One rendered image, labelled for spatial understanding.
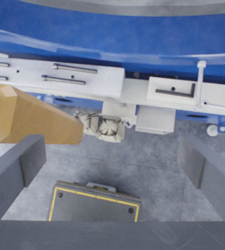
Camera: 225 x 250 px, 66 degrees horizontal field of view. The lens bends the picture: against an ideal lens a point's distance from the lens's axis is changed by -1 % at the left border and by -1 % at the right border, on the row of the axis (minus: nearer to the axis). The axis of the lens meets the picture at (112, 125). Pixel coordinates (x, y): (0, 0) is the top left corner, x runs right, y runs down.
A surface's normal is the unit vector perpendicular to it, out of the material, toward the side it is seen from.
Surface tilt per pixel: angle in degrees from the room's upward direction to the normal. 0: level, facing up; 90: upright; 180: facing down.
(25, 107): 90
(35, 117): 90
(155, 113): 0
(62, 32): 13
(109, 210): 0
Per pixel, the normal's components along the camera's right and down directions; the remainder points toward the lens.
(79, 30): 0.08, -0.09
